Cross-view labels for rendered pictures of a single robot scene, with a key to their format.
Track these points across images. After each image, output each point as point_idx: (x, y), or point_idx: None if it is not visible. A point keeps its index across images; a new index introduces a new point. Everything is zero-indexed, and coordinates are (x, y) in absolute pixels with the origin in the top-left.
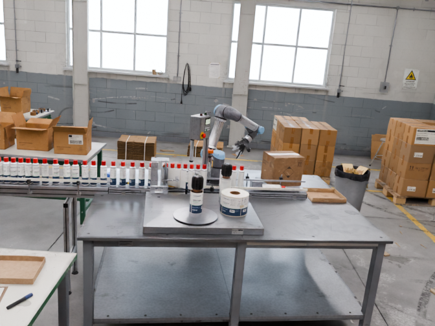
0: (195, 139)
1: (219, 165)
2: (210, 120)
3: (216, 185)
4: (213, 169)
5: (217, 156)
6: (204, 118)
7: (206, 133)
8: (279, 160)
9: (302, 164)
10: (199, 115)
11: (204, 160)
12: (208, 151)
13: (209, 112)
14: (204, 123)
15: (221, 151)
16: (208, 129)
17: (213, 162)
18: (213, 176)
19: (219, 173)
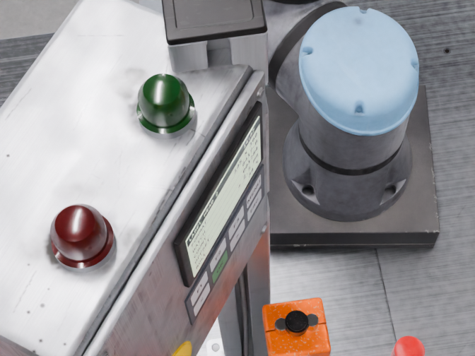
0: None
1: (367, 159)
2: (258, 140)
3: (349, 294)
4: (322, 174)
5: (356, 120)
6: (147, 278)
7: (220, 285)
8: None
9: None
10: (47, 183)
11: (241, 311)
12: (268, 352)
13: (233, 42)
14: (165, 299)
15: (388, 40)
16: (250, 209)
17: (314, 135)
18: (324, 214)
19: (366, 195)
